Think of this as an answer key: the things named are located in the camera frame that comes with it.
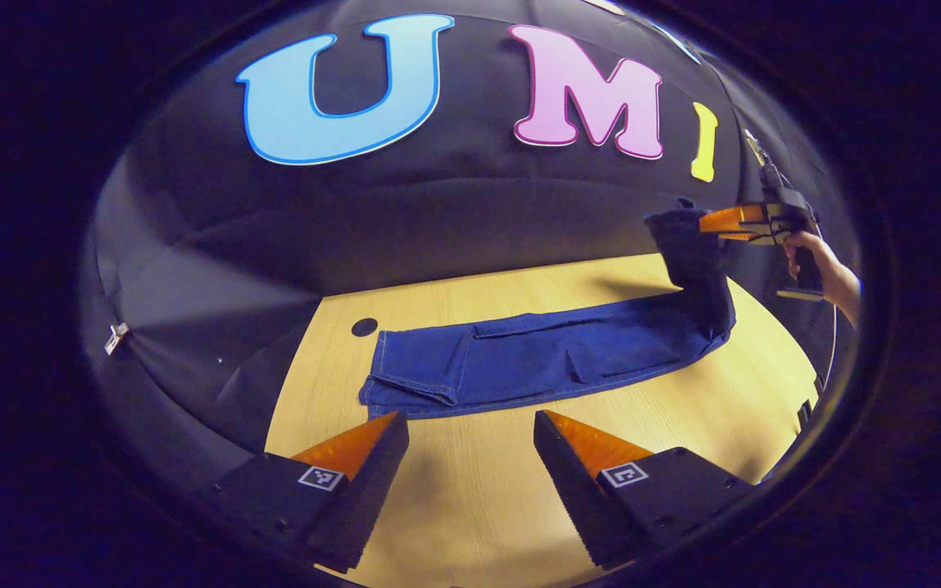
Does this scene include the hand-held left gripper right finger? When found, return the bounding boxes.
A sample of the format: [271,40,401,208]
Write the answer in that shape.
[533,408,757,571]

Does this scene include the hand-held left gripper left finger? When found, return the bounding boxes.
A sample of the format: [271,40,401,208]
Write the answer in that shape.
[201,410,411,574]

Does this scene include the blue jeans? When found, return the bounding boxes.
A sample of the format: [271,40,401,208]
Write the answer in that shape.
[358,198,738,421]

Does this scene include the black backdrop cloth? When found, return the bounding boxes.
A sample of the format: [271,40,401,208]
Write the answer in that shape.
[78,0,862,491]

